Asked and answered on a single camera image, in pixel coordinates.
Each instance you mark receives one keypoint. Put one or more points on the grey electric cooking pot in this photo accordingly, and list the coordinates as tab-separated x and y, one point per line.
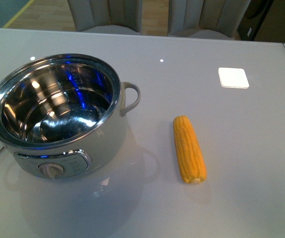
63	115

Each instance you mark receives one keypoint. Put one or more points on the yellow corn cob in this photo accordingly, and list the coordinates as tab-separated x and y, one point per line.
190	160

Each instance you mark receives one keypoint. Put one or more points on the black appliance at right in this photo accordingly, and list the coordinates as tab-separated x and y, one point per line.
253	19

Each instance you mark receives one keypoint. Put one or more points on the beige chair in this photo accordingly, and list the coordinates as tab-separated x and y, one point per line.
206	19
107	16

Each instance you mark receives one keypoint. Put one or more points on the beige chair on left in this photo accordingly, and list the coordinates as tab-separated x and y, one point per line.
107	16

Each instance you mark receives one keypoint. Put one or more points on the beige chair on right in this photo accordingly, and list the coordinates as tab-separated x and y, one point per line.
206	19

